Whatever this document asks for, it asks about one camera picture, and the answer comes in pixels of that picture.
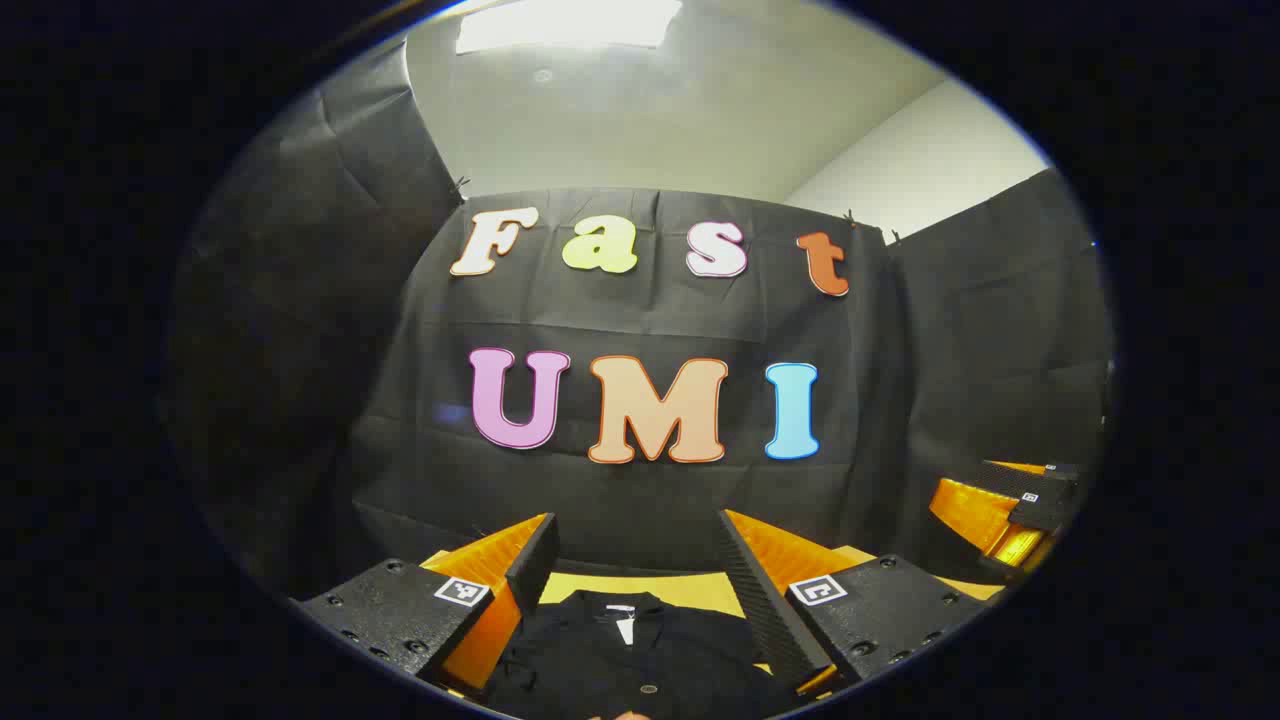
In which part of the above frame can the black backdrop cloth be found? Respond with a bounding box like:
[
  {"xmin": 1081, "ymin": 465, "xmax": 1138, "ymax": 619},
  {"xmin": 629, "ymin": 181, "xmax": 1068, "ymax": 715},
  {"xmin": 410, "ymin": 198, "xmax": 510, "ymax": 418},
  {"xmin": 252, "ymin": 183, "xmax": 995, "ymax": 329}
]
[{"xmin": 165, "ymin": 40, "xmax": 1116, "ymax": 603}]

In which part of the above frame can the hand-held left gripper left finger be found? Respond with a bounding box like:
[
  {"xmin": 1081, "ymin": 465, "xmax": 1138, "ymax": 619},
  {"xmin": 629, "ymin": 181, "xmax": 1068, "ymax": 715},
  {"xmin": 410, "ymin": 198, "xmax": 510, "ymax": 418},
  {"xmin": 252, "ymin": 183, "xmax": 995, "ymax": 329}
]
[{"xmin": 300, "ymin": 513, "xmax": 561, "ymax": 696}]

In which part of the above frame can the black button shirt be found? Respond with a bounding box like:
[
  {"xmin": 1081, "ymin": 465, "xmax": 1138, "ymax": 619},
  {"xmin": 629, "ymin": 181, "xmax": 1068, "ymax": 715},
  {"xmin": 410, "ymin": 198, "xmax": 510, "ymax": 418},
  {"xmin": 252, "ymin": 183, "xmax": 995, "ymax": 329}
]
[{"xmin": 485, "ymin": 590, "xmax": 801, "ymax": 720}]

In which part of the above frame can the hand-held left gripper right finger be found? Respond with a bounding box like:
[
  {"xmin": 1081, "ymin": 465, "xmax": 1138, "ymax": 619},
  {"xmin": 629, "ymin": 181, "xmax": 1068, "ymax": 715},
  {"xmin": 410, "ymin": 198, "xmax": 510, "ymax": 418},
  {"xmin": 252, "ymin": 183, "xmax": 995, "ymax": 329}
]
[{"xmin": 717, "ymin": 508, "xmax": 991, "ymax": 698}]

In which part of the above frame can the ceiling light panel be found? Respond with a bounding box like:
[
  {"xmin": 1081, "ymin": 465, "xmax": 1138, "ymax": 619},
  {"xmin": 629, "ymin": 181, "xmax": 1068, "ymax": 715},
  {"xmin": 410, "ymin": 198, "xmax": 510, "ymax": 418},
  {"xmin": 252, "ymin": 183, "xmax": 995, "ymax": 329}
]
[{"xmin": 455, "ymin": 0, "xmax": 684, "ymax": 54}]

